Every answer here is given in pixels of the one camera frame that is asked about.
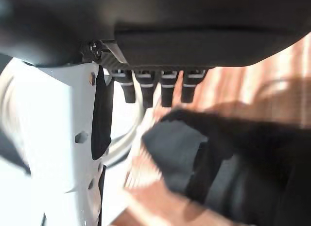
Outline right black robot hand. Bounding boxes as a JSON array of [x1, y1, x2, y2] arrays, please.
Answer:
[[0, 0, 311, 226]]

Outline round glass washer door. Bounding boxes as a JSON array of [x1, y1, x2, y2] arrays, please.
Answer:
[[0, 72, 158, 178]]

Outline large black garment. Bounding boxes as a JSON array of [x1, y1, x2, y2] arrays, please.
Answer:
[[142, 108, 311, 226]]

